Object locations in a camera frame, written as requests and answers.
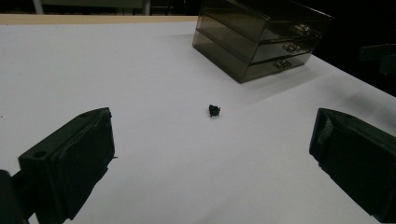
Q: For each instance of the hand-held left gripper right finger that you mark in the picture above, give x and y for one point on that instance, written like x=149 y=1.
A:
x=355 y=161

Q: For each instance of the white table cover sheet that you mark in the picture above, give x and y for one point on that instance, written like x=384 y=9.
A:
x=149 y=77

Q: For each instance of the small black clip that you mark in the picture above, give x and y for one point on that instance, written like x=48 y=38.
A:
x=213 y=111

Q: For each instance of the wooden table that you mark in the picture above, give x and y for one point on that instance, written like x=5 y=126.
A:
x=93 y=19

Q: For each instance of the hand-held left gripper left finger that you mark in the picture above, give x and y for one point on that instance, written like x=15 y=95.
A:
x=71 y=158

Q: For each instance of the black metal stand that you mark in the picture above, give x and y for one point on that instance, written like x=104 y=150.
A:
x=379 y=57

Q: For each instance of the smoky transparent drawer organizer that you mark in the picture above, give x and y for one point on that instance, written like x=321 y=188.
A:
x=230 y=40

